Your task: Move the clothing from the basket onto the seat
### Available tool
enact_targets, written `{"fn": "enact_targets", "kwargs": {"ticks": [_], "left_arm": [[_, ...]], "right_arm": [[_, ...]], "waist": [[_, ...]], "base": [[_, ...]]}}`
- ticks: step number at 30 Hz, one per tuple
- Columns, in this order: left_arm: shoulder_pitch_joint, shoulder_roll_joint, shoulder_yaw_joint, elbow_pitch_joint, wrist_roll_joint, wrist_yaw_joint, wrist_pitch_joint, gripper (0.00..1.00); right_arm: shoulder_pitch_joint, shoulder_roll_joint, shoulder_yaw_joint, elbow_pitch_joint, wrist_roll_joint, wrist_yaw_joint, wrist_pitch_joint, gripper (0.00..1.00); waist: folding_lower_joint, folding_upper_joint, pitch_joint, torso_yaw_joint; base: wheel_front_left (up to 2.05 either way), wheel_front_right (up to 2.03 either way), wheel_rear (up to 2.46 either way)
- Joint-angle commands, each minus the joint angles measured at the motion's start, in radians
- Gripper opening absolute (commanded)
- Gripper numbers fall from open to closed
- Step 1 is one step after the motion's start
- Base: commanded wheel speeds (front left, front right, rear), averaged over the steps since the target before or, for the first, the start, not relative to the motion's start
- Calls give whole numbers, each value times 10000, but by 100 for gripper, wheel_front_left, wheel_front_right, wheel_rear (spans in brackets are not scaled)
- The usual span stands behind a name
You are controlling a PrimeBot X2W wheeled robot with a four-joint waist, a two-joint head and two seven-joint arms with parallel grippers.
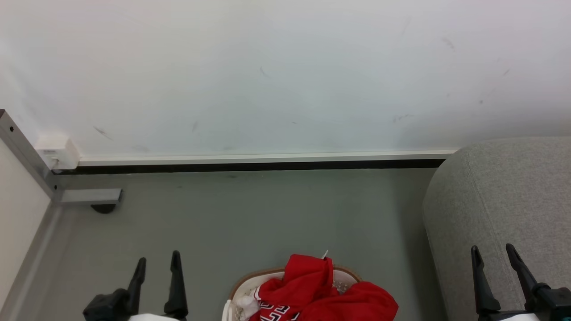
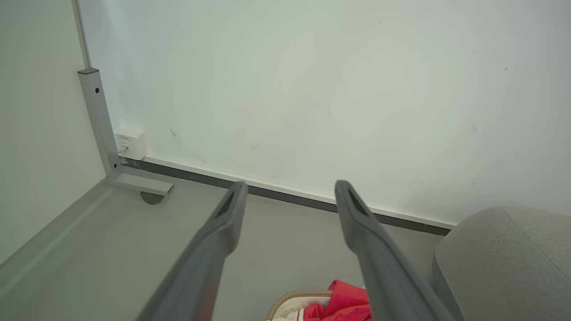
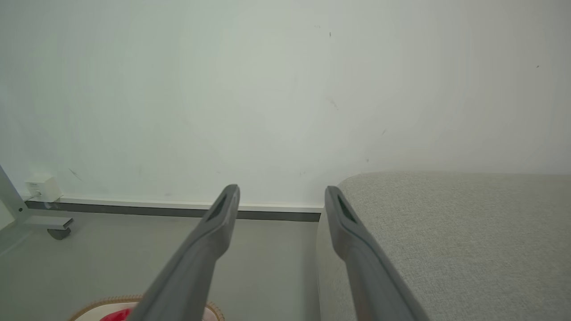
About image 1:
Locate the white wall socket box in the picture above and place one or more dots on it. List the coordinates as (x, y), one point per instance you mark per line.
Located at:
(55, 151)

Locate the black round frame foot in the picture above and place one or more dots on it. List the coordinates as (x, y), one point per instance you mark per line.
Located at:
(103, 208)

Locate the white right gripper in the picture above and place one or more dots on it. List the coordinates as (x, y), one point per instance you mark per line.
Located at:
(508, 316)

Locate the beige partition panel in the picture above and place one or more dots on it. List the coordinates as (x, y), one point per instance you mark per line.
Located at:
(18, 214)

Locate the white perforated laundry basket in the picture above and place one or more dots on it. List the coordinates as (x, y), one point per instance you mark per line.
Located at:
(241, 294)

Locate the grey metal partition frame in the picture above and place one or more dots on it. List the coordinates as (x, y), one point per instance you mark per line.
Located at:
(26, 154)

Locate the white cloth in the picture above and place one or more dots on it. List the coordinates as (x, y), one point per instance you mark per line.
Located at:
(245, 306)

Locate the white and black baseboard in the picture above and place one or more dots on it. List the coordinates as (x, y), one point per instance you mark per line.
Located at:
(267, 161)

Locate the red sports jersey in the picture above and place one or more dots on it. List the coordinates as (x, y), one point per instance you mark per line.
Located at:
(319, 294)

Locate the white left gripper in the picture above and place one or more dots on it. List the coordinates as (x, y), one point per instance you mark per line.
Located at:
(154, 317)

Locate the grey fabric sofa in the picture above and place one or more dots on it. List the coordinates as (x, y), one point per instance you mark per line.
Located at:
(504, 200)

